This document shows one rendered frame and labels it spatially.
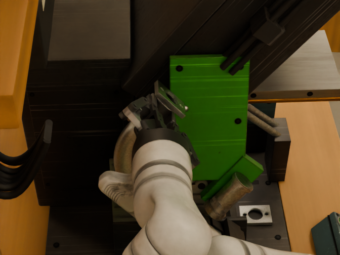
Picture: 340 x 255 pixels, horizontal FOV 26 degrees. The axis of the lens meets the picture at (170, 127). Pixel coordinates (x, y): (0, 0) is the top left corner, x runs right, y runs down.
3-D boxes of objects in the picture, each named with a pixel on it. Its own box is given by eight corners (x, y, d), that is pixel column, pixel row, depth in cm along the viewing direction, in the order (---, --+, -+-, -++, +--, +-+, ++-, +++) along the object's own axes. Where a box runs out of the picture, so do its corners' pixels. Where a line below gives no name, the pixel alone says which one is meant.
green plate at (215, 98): (238, 152, 122) (243, 34, 112) (244, 179, 115) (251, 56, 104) (168, 154, 122) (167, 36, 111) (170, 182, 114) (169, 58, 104)
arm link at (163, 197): (163, 142, 85) (122, 195, 89) (168, 222, 72) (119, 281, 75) (212, 170, 87) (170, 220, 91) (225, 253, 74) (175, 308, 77)
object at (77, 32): (138, 92, 155) (132, -50, 131) (140, 205, 133) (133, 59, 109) (50, 95, 154) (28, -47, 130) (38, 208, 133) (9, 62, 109)
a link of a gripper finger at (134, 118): (151, 129, 95) (157, 127, 97) (129, 101, 95) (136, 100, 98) (138, 140, 95) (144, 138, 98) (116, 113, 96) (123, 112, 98)
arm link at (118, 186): (94, 179, 93) (91, 208, 88) (157, 124, 90) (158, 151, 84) (145, 219, 97) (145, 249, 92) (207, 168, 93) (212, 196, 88)
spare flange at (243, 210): (241, 225, 130) (241, 223, 129) (238, 208, 133) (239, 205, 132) (271, 225, 130) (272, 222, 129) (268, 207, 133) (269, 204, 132)
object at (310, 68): (322, 43, 135) (325, 29, 132) (340, 102, 123) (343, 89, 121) (108, 48, 133) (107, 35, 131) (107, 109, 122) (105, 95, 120)
